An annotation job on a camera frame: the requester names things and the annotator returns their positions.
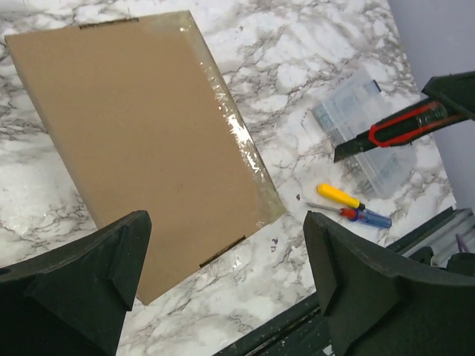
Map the blue red handled screwdriver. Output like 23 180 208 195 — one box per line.
307 202 392 229

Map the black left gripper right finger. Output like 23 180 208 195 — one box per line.
303 212 474 355

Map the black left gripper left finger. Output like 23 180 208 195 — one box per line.
1 211 151 355

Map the yellow handled screwdriver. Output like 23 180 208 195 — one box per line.
316 183 366 211

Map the red black utility knife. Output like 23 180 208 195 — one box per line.
334 99 468 162

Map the clear plastic parts box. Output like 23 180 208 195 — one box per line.
310 69 419 200

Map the brown cardboard express box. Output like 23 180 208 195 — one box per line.
5 11 285 304

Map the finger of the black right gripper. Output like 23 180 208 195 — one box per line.
422 71 475 120

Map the black front mounting rail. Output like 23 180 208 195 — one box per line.
222 208 474 355

